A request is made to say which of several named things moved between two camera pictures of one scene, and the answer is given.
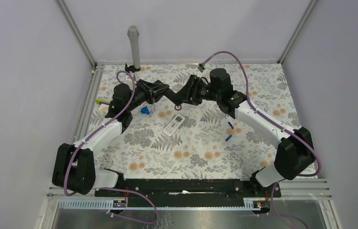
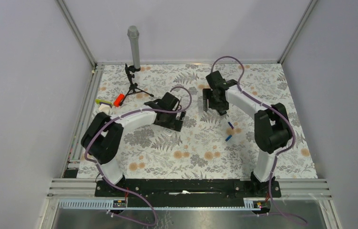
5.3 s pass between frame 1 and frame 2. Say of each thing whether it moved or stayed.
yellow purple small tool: stayed
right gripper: moved
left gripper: moved
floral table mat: stayed
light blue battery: stayed
